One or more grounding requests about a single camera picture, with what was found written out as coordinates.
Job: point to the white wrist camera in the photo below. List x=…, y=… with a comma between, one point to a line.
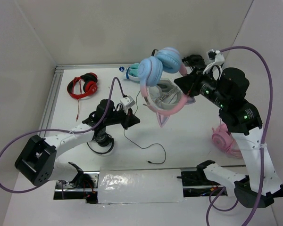
x=216, y=58
x=127, y=102

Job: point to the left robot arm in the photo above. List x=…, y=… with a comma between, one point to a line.
x=37, y=161

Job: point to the pink blue cat-ear headphones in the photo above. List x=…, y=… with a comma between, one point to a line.
x=150, y=72

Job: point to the white taped cover sheet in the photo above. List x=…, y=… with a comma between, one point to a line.
x=140, y=186

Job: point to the red black headphones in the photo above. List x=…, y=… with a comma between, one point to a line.
x=87, y=86

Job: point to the small black on-ear headphones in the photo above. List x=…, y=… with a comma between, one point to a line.
x=103, y=141

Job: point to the grey white gaming headset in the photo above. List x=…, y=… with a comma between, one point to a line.
x=165, y=95

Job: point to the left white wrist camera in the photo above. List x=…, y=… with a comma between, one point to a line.
x=127, y=102

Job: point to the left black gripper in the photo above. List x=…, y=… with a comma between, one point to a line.
x=131, y=120

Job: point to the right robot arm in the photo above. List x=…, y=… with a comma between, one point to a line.
x=245, y=125

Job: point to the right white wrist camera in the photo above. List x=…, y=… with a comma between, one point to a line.
x=216, y=58

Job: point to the black headphones at back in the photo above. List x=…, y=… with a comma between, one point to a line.
x=194, y=62

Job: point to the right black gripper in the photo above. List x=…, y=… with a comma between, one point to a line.
x=188, y=84

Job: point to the pink gaming headset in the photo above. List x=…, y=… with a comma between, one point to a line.
x=223, y=140

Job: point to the teal white cat-ear headphones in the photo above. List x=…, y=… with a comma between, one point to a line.
x=130, y=73

